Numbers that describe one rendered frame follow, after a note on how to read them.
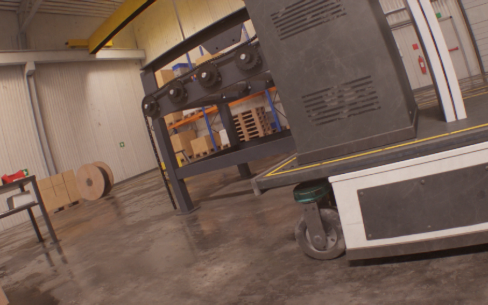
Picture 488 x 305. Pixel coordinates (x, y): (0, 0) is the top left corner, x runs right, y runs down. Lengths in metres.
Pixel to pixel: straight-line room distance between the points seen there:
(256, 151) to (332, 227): 1.05
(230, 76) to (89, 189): 6.82
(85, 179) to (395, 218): 7.94
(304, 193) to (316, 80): 0.30
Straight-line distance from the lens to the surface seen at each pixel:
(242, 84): 2.74
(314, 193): 0.82
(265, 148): 1.79
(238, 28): 1.88
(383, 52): 0.72
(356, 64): 0.73
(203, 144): 11.79
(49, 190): 8.76
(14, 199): 3.38
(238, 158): 1.90
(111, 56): 14.25
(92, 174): 8.11
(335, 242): 0.90
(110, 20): 12.45
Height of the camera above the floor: 0.46
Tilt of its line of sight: 5 degrees down
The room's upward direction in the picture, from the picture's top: 18 degrees counter-clockwise
